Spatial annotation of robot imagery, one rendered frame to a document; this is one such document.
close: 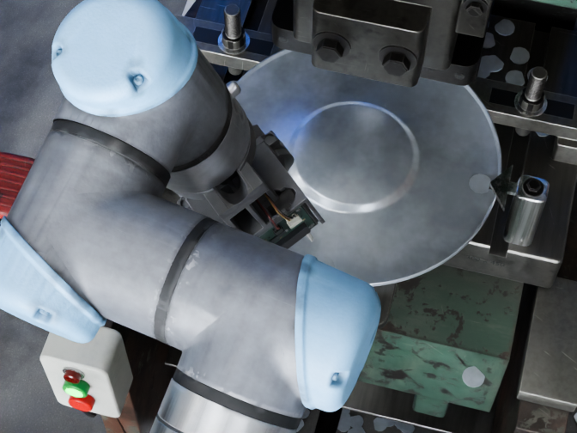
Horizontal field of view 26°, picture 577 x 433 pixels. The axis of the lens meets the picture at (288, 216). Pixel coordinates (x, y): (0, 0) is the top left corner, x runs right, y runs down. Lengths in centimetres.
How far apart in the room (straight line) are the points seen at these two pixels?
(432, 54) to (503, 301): 31
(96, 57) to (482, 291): 71
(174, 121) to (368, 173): 52
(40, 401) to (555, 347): 94
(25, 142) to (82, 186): 153
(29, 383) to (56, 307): 132
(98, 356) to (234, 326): 66
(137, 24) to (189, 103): 6
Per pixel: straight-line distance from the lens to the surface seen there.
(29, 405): 199
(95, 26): 71
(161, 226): 69
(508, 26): 145
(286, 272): 67
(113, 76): 69
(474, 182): 123
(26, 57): 234
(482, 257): 131
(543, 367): 131
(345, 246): 118
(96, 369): 131
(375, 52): 112
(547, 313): 133
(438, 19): 111
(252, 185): 81
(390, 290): 117
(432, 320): 131
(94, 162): 70
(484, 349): 130
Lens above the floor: 182
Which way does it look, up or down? 60 degrees down
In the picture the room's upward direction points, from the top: straight up
